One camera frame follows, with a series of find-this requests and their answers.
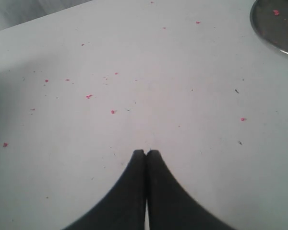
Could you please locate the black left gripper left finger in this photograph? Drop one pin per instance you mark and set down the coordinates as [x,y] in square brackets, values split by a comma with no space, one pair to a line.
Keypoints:
[124,206]

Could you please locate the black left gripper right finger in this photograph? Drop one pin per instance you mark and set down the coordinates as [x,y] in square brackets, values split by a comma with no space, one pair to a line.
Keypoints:
[170,207]

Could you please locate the round steel plate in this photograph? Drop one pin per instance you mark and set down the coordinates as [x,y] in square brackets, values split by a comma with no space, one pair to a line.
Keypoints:
[269,20]

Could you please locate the white backdrop curtain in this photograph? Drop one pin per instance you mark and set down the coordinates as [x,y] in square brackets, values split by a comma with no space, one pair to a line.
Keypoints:
[14,12]

